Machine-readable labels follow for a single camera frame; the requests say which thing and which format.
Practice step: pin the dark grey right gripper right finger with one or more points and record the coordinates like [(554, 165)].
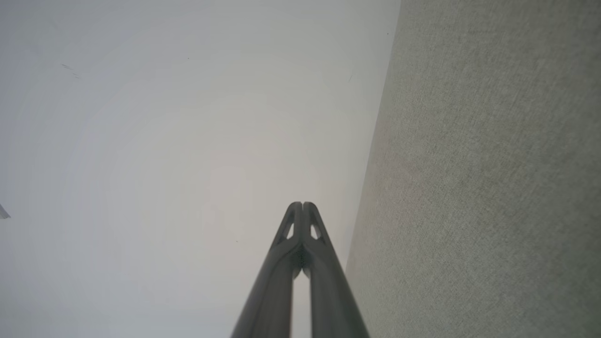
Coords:
[(331, 300)]

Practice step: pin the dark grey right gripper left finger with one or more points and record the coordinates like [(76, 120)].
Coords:
[(270, 300)]

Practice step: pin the small grey flat object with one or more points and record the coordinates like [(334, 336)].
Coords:
[(3, 213)]

